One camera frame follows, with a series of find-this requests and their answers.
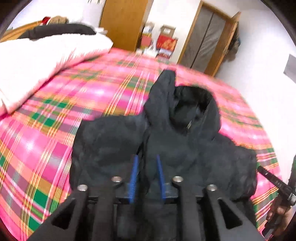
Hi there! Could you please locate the wooden headboard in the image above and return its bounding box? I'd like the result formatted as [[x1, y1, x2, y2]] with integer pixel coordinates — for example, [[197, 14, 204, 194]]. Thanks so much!
[[0, 21, 42, 42]]

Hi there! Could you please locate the right hand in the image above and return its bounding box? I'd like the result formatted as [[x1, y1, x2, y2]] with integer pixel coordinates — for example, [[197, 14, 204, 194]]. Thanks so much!
[[266, 198, 295, 237]]

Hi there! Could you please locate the pink plaid bed sheet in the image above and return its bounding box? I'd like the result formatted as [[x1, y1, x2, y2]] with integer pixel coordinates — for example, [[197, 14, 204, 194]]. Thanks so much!
[[1, 48, 281, 240]]

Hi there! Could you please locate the wooden wardrobe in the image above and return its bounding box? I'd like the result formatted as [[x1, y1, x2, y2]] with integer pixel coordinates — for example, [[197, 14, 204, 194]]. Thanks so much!
[[99, 0, 153, 52]]

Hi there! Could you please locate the grey wall panel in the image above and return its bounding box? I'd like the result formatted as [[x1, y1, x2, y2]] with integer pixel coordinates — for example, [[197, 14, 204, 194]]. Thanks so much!
[[283, 55, 296, 83]]

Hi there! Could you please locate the black pillow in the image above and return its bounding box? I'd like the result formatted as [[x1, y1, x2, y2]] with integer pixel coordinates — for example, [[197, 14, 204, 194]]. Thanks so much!
[[19, 24, 96, 40]]

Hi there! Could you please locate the black puffer jacket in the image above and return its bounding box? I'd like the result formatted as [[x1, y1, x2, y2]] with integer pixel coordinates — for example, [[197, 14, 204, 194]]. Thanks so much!
[[69, 69, 258, 241]]

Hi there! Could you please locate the cardboard box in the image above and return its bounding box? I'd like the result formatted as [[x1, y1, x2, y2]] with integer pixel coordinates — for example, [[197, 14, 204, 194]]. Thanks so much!
[[160, 25, 175, 38]]

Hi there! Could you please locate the red gift box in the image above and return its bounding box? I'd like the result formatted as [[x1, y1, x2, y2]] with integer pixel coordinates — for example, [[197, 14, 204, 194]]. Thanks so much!
[[156, 35, 178, 52]]

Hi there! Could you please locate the wooden door frame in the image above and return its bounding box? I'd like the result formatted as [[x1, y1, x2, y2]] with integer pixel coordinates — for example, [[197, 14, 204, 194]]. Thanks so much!
[[178, 1, 241, 76]]

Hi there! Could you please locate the pink plastic bucket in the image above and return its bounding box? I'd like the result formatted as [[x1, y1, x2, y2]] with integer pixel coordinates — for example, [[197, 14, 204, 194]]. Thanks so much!
[[140, 33, 152, 49]]

